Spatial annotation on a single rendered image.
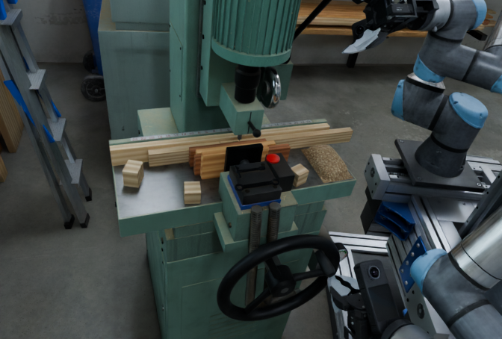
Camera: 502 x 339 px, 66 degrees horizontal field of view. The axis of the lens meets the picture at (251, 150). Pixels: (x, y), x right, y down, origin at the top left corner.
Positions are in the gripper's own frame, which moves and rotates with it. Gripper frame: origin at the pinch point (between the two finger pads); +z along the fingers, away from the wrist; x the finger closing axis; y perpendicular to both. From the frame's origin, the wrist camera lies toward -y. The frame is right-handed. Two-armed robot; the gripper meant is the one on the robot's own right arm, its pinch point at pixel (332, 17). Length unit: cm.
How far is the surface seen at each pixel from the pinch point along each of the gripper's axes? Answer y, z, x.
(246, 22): -3.4, 16.9, -0.8
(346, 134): -33.4, -20.5, 19.4
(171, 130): -62, 25, 8
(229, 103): -25.1, 15.8, 9.5
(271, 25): -2.6, 12.1, 0.4
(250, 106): -21.8, 11.9, 11.5
